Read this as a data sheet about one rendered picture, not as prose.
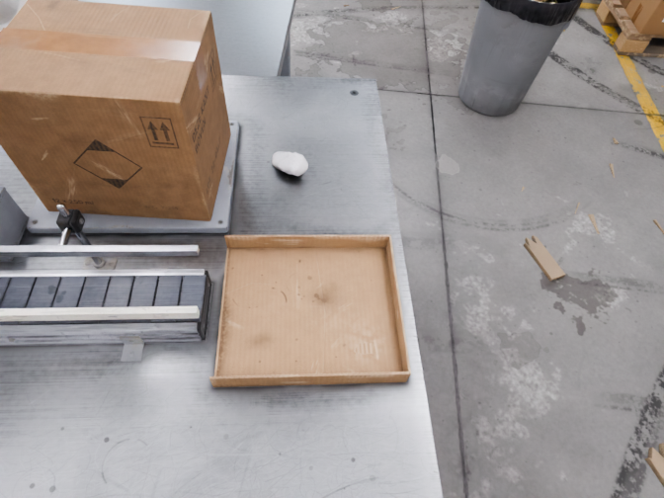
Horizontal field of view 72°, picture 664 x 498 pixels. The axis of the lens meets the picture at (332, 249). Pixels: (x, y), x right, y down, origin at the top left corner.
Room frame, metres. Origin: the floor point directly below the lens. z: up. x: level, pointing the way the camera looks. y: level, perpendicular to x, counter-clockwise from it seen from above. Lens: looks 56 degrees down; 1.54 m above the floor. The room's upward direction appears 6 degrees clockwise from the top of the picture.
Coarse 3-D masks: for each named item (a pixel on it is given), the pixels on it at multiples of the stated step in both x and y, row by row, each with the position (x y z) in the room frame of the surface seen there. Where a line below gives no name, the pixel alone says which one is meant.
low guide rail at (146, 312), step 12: (0, 312) 0.25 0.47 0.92; (12, 312) 0.26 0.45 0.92; (24, 312) 0.26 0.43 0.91; (36, 312) 0.26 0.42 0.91; (48, 312) 0.26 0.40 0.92; (60, 312) 0.26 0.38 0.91; (72, 312) 0.27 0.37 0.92; (84, 312) 0.27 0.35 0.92; (96, 312) 0.27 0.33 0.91; (108, 312) 0.27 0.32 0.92; (120, 312) 0.27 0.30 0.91; (132, 312) 0.28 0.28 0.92; (144, 312) 0.28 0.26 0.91; (156, 312) 0.28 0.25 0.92; (168, 312) 0.28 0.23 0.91; (180, 312) 0.28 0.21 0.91; (192, 312) 0.29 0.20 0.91
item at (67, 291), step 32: (0, 288) 0.31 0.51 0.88; (32, 288) 0.32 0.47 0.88; (64, 288) 0.32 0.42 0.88; (96, 288) 0.33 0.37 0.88; (128, 288) 0.33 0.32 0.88; (160, 288) 0.34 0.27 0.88; (192, 288) 0.34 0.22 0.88; (64, 320) 0.27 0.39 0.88; (96, 320) 0.27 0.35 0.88; (128, 320) 0.28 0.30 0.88; (160, 320) 0.28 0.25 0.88; (192, 320) 0.29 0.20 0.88
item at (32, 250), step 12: (0, 252) 0.33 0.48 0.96; (12, 252) 0.33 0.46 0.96; (24, 252) 0.33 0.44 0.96; (36, 252) 0.33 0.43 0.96; (48, 252) 0.34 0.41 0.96; (60, 252) 0.34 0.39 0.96; (72, 252) 0.34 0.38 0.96; (84, 252) 0.34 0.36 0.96; (96, 252) 0.34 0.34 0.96; (108, 252) 0.35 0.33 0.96; (120, 252) 0.35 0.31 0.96; (132, 252) 0.35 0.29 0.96; (144, 252) 0.35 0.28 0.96; (156, 252) 0.36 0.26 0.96; (168, 252) 0.36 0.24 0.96; (180, 252) 0.36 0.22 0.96; (192, 252) 0.36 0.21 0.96
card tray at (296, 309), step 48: (240, 240) 0.46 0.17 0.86; (288, 240) 0.47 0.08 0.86; (336, 240) 0.48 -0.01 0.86; (384, 240) 0.50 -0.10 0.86; (240, 288) 0.38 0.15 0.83; (288, 288) 0.39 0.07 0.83; (336, 288) 0.40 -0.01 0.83; (384, 288) 0.41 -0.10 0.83; (240, 336) 0.29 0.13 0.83; (288, 336) 0.30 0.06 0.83; (336, 336) 0.31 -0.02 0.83; (384, 336) 0.32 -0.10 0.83; (240, 384) 0.21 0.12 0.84; (288, 384) 0.22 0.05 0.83
